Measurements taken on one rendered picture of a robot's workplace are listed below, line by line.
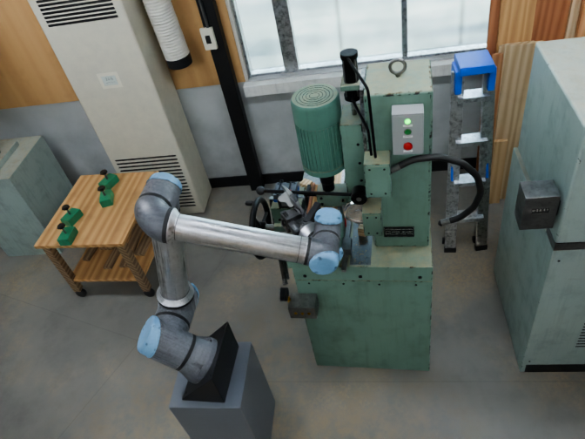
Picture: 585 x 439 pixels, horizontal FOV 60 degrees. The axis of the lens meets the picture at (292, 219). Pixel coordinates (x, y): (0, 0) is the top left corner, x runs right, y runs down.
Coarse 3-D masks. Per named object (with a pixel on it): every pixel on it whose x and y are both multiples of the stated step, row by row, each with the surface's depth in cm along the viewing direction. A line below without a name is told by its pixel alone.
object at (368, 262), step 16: (352, 224) 223; (352, 240) 216; (368, 240) 214; (352, 256) 210; (368, 256) 208; (384, 256) 207; (400, 256) 205; (416, 256) 204; (432, 256) 203; (304, 272) 213; (336, 272) 210; (352, 272) 208; (368, 272) 206; (384, 272) 205; (400, 272) 203; (416, 272) 202; (432, 272) 201
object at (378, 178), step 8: (368, 152) 176; (384, 152) 175; (368, 160) 173; (376, 160) 173; (384, 160) 172; (368, 168) 172; (376, 168) 172; (384, 168) 171; (368, 176) 175; (376, 176) 174; (384, 176) 174; (368, 184) 177; (376, 184) 177; (384, 184) 176; (368, 192) 180; (376, 192) 180; (384, 192) 179
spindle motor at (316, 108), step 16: (304, 96) 179; (320, 96) 177; (336, 96) 175; (304, 112) 174; (320, 112) 173; (336, 112) 176; (304, 128) 179; (320, 128) 177; (336, 128) 181; (304, 144) 185; (320, 144) 182; (336, 144) 185; (304, 160) 192; (320, 160) 187; (336, 160) 188; (320, 176) 192
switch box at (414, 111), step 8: (416, 104) 161; (392, 112) 160; (400, 112) 159; (408, 112) 158; (416, 112) 158; (392, 120) 161; (400, 120) 160; (416, 120) 159; (392, 128) 163; (400, 128) 162; (408, 128) 161; (416, 128) 161; (400, 136) 164; (416, 136) 163; (400, 144) 166; (416, 144) 165; (400, 152) 168; (408, 152) 168; (416, 152) 168
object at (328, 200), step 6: (318, 186) 209; (336, 186) 207; (342, 186) 207; (318, 198) 207; (324, 198) 206; (330, 198) 206; (336, 198) 205; (342, 198) 205; (324, 204) 209; (330, 204) 208; (336, 204) 208
